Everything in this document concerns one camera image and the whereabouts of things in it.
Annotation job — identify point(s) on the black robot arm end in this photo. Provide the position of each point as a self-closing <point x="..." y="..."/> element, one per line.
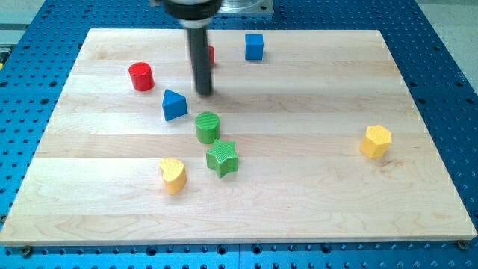
<point x="192" y="14"/>

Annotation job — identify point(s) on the blue triangle block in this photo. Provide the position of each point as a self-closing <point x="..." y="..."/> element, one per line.
<point x="174" y="105"/>

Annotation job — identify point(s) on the green star block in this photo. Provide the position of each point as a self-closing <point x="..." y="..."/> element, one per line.
<point x="222" y="157"/>

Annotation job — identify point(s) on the green cylinder block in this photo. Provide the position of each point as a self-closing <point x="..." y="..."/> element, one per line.
<point x="207" y="127"/>

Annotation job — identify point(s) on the wooden board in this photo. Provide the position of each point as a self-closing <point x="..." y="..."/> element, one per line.
<point x="298" y="118"/>

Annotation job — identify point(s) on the yellow heart block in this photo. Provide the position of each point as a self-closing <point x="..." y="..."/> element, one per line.
<point x="174" y="175"/>

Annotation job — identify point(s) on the red block behind rod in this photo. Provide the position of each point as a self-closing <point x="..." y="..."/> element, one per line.
<point x="211" y="55"/>

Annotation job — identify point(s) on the blue cube block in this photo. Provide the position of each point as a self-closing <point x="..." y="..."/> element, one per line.
<point x="254" y="47"/>

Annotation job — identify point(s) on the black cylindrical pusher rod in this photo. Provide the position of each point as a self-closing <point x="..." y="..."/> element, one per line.
<point x="200" y="60"/>

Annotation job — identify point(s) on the red cylinder block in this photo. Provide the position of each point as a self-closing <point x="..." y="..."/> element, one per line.
<point x="141" y="76"/>

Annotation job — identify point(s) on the yellow hexagon block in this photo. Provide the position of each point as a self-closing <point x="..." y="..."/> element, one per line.
<point x="376" y="141"/>

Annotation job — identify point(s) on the blue perforated table plate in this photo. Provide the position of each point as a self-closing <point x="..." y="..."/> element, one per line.
<point x="446" y="95"/>

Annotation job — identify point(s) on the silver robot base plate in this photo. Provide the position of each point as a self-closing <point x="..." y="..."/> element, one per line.
<point x="247" y="7"/>

